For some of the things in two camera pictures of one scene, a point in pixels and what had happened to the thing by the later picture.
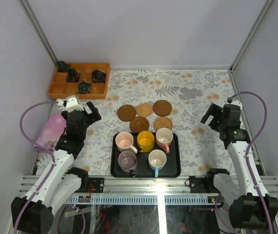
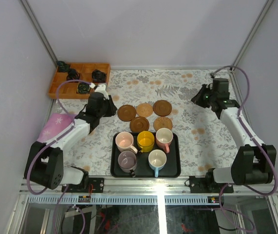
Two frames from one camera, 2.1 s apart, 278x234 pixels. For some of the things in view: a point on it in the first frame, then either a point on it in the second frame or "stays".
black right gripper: (213, 110) → (197, 98)
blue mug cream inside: (157, 160) stays
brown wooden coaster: (162, 108) stays
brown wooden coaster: (126, 112) stays
